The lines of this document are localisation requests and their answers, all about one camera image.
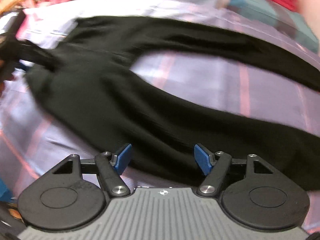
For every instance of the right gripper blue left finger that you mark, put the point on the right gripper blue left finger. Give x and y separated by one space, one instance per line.
110 167

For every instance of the black knit pants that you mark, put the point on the black knit pants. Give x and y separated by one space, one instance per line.
95 94

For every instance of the lavender plaid bed sheet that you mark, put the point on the lavender plaid bed sheet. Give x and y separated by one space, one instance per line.
32 141

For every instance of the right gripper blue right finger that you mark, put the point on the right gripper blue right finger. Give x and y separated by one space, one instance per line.
215 167

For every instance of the teal patchwork pillow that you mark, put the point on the teal patchwork pillow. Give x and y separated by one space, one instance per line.
289 23

